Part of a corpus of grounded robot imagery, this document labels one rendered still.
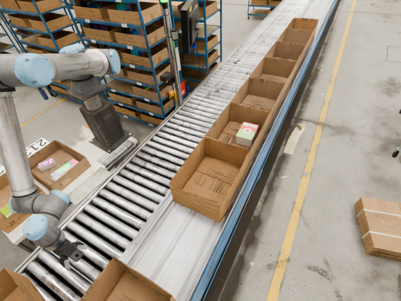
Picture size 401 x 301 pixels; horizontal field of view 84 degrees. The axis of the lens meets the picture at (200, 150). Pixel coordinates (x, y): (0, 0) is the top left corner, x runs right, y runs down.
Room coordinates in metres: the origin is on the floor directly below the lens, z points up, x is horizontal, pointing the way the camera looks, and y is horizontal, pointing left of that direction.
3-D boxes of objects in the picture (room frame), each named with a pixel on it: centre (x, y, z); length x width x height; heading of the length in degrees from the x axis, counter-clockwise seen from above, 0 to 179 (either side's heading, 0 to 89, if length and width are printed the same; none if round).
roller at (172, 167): (1.09, 0.28, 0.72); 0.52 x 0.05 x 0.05; 57
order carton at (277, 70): (1.75, -0.68, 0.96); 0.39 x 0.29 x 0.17; 147
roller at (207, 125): (1.53, 0.00, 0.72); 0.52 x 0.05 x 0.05; 57
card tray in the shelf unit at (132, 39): (2.47, 0.50, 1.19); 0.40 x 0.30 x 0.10; 57
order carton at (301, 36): (2.41, -1.10, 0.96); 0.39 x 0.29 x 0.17; 147
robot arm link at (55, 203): (0.57, 0.69, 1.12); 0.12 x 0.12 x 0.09; 82
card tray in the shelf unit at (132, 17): (2.46, 0.49, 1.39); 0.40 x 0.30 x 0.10; 56
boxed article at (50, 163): (1.15, 1.14, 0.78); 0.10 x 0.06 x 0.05; 117
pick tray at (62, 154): (1.12, 1.05, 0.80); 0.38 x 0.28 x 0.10; 54
